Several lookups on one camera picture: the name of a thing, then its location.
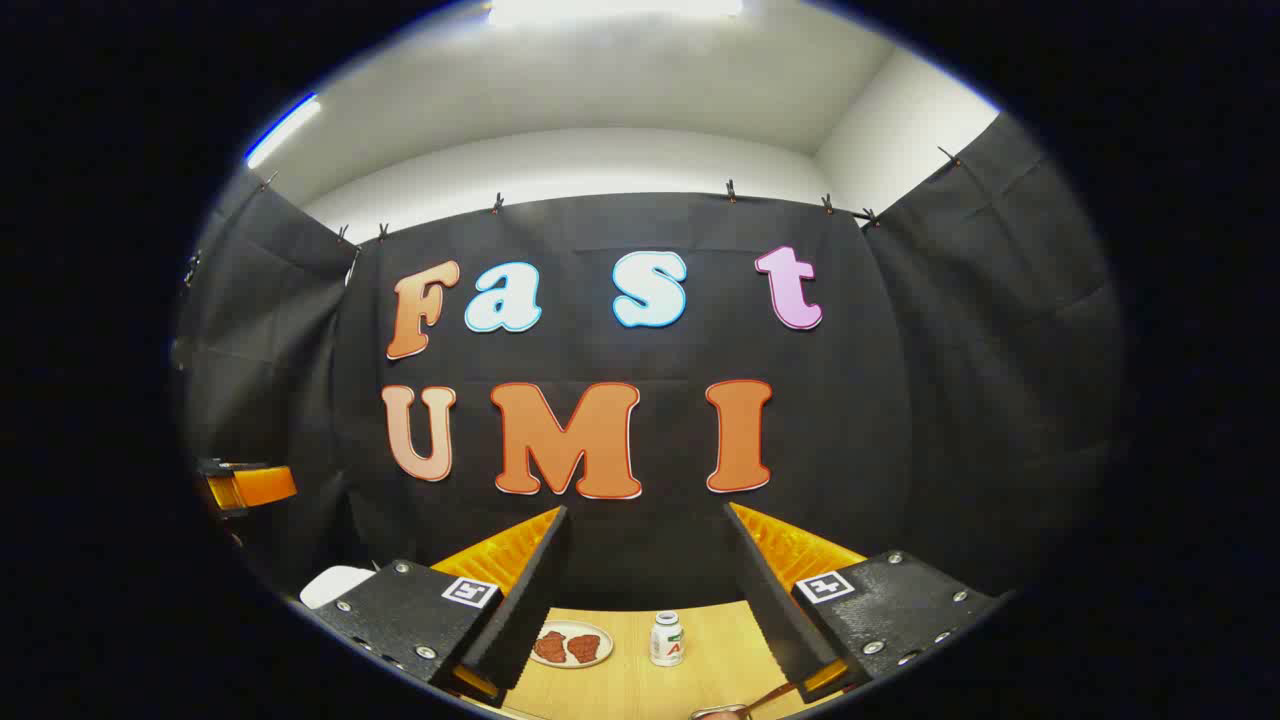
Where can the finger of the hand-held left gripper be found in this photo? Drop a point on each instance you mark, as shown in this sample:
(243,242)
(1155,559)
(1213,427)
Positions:
(255,485)

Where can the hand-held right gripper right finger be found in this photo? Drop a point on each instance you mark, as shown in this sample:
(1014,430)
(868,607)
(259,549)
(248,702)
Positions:
(775,610)

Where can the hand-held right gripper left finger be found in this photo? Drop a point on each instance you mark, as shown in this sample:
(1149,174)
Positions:
(525,600)

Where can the dark wooden spoon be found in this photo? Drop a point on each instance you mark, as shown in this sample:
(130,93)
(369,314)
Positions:
(772,695)

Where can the white rice cooker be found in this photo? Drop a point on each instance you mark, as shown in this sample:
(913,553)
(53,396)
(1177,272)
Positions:
(335,585)

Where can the brown meat piece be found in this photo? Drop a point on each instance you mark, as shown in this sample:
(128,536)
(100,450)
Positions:
(584,648)
(550,647)

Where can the white oval plate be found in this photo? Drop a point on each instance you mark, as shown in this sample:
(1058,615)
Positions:
(572,665)

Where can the white drink bottle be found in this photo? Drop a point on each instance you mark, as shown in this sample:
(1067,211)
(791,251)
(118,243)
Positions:
(667,642)

